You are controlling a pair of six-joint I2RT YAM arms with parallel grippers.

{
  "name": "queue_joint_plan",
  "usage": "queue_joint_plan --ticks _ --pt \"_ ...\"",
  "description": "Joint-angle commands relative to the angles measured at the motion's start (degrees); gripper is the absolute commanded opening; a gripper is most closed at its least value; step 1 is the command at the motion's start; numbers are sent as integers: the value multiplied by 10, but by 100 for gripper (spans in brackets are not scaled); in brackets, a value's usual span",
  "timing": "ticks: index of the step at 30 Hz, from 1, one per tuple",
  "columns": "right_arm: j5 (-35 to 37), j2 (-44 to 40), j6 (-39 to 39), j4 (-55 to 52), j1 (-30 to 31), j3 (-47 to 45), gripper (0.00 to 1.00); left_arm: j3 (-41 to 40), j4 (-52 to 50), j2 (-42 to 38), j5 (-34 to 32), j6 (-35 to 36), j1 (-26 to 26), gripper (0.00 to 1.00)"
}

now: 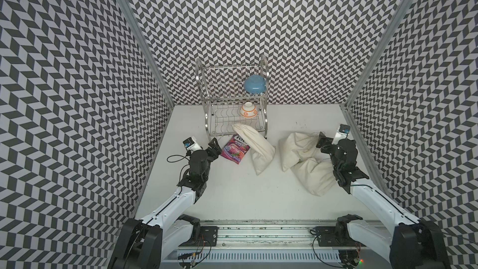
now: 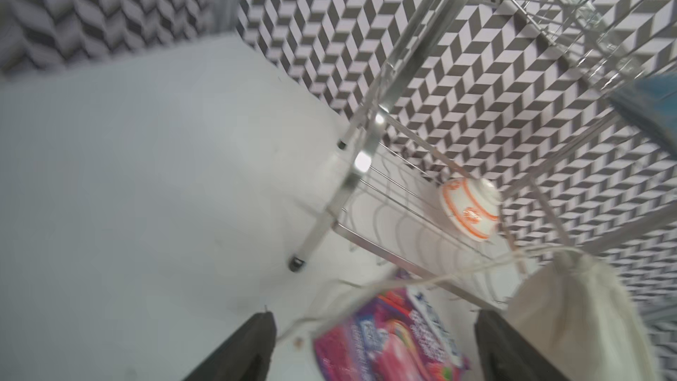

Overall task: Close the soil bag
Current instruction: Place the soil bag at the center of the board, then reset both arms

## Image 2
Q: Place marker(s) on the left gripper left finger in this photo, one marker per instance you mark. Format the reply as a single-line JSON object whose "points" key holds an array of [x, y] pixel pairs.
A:
{"points": [[245, 355]]}

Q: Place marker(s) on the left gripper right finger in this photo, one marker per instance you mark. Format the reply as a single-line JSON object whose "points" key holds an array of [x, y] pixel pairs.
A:
{"points": [[506, 356]]}

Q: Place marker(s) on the beige cloth bag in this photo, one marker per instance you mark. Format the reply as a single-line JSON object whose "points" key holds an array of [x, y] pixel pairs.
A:
{"points": [[574, 311]]}

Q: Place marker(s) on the pink candy packet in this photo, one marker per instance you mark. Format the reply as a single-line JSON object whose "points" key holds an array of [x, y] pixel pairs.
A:
{"points": [[396, 335]]}

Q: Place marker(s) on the white orange bowl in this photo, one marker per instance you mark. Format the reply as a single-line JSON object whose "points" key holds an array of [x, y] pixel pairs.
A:
{"points": [[472, 205]]}

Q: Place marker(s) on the blue bowl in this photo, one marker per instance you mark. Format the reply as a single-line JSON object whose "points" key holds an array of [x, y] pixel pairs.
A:
{"points": [[649, 104]]}

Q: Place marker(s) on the metal wire dish rack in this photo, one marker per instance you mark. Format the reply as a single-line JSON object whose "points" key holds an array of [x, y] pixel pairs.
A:
{"points": [[514, 91]]}

